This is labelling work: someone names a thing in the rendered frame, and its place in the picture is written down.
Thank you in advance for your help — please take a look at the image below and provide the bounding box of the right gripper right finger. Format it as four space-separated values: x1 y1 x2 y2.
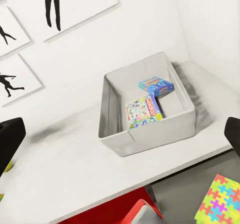
224 117 240 157

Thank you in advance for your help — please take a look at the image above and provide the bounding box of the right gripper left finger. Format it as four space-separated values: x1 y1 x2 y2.
0 117 26 177

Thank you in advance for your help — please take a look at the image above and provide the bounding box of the tennis ball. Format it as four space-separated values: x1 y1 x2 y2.
4 161 12 173

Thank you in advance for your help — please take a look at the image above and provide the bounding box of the jigsaw puzzle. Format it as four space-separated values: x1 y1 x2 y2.
194 174 240 224

